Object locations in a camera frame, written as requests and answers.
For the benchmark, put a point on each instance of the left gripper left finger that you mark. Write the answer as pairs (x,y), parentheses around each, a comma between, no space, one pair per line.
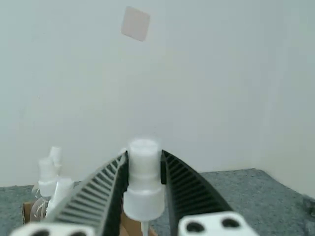
(93,196)

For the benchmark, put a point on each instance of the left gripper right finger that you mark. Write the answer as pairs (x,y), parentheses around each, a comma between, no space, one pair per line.
(192,194)

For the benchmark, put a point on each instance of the white spray top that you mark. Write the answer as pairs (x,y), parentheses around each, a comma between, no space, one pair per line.
(143,179)

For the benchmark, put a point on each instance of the cardboard box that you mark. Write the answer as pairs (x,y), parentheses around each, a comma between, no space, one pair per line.
(34,211)

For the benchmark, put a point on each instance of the square wall plate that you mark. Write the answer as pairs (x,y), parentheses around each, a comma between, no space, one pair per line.
(135,23)

